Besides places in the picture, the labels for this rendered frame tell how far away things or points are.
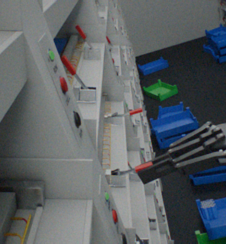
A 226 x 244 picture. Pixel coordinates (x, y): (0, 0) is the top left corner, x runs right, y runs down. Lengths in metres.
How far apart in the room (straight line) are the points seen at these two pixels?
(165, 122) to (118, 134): 1.81
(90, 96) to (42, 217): 0.30
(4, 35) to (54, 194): 0.18
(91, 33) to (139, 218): 0.52
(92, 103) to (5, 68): 0.36
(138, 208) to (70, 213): 0.58
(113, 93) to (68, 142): 0.73
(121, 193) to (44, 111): 0.38
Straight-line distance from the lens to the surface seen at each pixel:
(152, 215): 1.20
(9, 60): 0.28
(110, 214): 0.45
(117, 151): 0.82
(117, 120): 0.93
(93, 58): 0.87
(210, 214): 1.88
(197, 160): 0.65
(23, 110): 0.35
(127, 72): 1.80
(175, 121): 2.69
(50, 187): 0.39
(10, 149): 0.37
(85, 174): 0.37
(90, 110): 0.59
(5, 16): 0.32
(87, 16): 1.02
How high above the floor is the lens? 1.34
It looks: 25 degrees down
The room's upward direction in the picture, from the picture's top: 19 degrees counter-clockwise
